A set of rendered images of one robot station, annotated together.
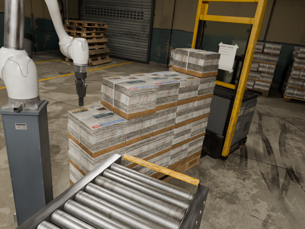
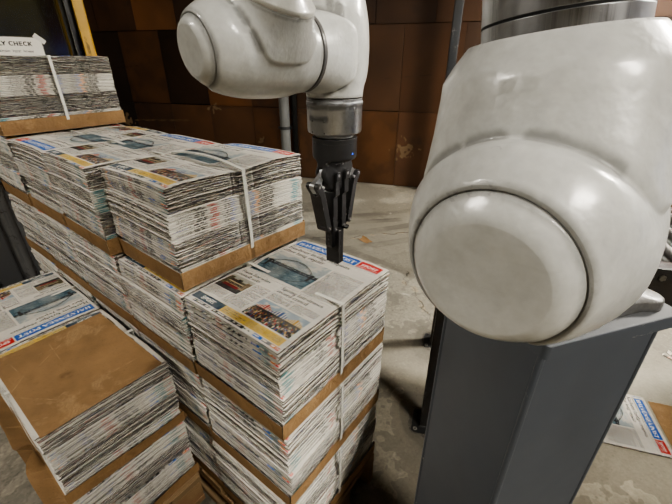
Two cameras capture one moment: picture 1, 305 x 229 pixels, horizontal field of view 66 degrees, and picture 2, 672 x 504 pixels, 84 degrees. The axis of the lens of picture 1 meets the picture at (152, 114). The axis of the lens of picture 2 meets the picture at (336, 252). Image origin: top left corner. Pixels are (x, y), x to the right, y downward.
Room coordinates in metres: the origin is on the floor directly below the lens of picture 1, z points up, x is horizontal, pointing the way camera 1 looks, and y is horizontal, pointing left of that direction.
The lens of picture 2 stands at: (1.58, 1.13, 1.27)
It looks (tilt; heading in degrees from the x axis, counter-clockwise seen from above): 27 degrees down; 264
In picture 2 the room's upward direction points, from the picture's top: straight up
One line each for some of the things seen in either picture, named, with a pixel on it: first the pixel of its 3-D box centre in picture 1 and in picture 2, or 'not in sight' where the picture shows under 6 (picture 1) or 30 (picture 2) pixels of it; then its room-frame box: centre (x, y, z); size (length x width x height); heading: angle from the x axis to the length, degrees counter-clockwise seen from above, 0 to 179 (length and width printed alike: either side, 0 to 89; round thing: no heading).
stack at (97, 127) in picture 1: (136, 146); (204, 344); (1.91, 0.11, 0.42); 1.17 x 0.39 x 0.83; 136
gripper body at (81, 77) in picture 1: (81, 78); (334, 162); (1.51, 0.50, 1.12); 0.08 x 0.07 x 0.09; 46
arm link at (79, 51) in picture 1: (79, 50); (328, 40); (1.52, 0.51, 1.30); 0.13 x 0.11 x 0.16; 43
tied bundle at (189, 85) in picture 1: (174, 87); (102, 170); (2.23, -0.18, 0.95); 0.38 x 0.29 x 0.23; 46
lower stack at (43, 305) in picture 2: not in sight; (80, 404); (2.29, 0.22, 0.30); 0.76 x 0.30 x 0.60; 136
